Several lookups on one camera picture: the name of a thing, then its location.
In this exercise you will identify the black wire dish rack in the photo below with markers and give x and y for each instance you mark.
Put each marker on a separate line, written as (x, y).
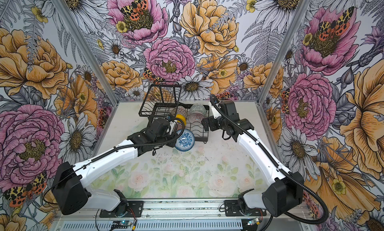
(164, 99)

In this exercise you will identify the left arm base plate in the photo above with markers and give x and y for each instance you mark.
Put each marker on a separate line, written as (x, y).
(129, 209)

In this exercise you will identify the aluminium front rail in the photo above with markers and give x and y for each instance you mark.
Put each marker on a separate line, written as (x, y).
(178, 209)

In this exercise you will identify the left green circuit board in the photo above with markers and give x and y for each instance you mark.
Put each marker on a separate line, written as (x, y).
(122, 225)

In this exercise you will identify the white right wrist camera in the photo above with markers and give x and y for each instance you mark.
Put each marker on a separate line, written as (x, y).
(214, 111)

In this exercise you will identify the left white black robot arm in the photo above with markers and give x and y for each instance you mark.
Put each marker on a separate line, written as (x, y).
(72, 183)

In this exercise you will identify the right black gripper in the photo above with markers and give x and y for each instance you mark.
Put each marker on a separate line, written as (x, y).
(205, 125)

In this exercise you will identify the blue floral bowl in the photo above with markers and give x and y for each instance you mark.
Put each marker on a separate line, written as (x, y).
(186, 141)

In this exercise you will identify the right green circuit board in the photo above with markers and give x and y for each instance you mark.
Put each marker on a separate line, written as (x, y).
(253, 222)

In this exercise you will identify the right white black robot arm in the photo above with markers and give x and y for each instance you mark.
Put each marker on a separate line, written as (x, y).
(284, 188)

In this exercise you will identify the brown dotted patterned bowl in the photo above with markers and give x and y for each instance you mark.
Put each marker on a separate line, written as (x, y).
(182, 111)

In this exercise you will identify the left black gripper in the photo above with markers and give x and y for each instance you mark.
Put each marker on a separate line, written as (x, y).
(171, 144)

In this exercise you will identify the green patterned bowl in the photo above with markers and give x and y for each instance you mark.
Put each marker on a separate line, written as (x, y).
(198, 108)

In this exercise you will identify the green circuit board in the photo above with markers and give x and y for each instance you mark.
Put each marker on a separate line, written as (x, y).
(122, 225)
(253, 222)

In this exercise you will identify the yellow bowl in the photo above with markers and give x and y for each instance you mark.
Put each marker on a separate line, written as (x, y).
(181, 119)

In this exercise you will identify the pink striped bowl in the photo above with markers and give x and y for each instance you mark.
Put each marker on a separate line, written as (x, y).
(196, 117)

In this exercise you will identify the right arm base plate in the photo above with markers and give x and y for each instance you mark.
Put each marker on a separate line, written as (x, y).
(237, 208)

